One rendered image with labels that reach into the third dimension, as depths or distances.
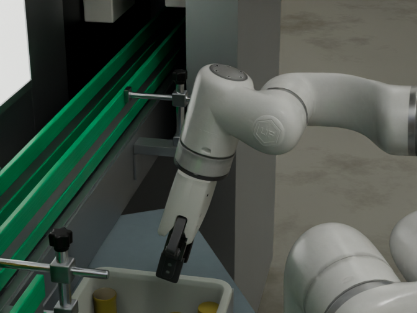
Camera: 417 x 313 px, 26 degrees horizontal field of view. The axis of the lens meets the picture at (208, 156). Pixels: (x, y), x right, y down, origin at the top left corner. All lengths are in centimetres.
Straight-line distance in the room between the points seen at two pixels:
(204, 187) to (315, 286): 33
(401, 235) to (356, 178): 275
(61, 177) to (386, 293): 74
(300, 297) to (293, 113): 28
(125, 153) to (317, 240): 86
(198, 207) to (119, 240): 50
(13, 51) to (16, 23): 5
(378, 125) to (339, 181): 255
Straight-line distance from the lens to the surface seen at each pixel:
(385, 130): 108
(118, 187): 169
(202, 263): 157
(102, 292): 139
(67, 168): 147
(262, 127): 109
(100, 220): 160
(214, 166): 115
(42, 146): 156
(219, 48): 189
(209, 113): 112
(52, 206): 143
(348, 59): 513
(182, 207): 117
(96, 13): 207
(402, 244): 92
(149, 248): 162
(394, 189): 361
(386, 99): 109
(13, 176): 146
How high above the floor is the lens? 155
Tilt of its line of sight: 24 degrees down
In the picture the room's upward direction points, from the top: straight up
